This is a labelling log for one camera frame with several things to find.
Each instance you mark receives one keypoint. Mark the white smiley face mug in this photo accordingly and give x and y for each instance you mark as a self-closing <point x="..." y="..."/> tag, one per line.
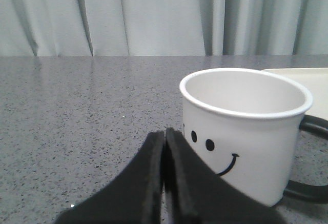
<point x="244" y="124"/>

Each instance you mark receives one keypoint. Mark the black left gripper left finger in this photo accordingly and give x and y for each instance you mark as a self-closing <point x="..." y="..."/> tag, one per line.
<point x="133" y="196"/>

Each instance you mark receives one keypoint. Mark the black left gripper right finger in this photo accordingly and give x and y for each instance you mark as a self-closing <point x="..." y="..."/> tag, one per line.
<point x="198" y="195"/>

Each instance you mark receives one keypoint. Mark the pale grey curtain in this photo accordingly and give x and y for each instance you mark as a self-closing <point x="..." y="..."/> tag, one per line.
<point x="163" y="27"/>

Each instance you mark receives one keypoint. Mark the cream rectangular tray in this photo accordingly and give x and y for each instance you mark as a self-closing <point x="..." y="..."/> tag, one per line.
<point x="315" y="79"/>

